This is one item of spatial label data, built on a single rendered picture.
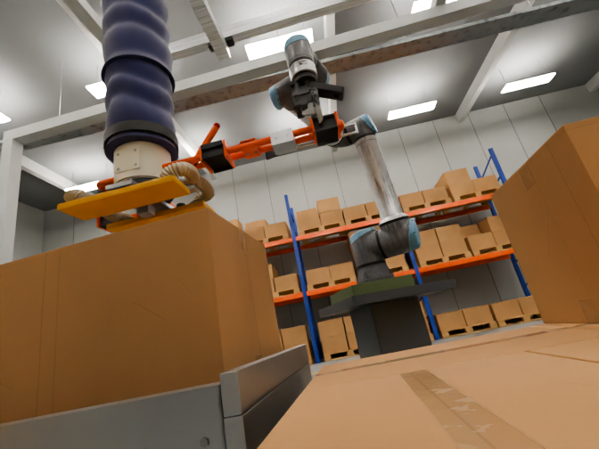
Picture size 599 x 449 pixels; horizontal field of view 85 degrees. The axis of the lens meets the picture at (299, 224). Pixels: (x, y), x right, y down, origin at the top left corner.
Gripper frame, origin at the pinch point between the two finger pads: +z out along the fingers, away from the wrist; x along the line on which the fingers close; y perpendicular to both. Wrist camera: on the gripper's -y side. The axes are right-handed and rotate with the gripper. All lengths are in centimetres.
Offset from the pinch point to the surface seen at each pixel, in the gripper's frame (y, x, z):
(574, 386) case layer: -16, 48, 68
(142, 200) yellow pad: 55, 9, 14
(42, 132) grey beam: 274, -157, -188
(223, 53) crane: 60, -115, -173
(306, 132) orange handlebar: 5.4, 3.0, 1.4
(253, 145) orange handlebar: 21.7, 3.9, 1.9
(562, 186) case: -47, 13, 38
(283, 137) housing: 12.5, 3.7, 1.6
